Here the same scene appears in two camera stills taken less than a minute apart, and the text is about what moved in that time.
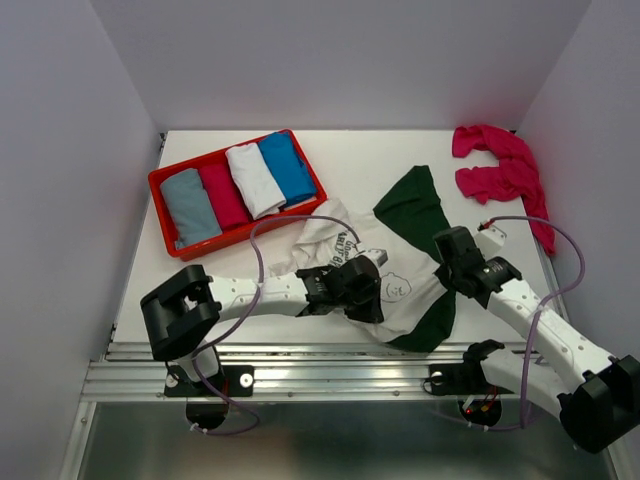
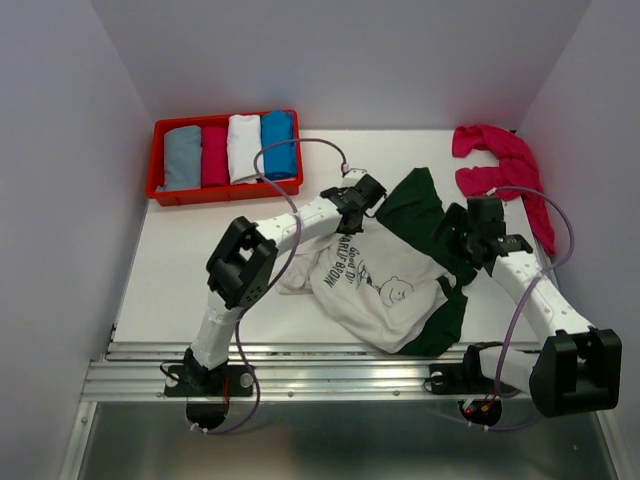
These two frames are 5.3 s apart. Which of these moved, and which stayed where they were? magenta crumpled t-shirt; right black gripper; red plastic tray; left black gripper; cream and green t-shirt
Moved: left black gripper; red plastic tray; right black gripper
Stayed: magenta crumpled t-shirt; cream and green t-shirt
